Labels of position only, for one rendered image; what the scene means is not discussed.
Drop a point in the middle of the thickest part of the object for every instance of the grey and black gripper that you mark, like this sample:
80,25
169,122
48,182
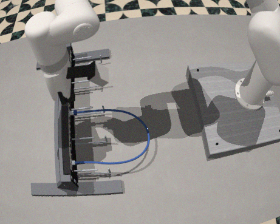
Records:
58,84

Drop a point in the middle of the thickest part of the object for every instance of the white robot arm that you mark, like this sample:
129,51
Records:
76,20

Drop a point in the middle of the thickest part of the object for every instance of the white cable plug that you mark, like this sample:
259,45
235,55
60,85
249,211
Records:
73,112

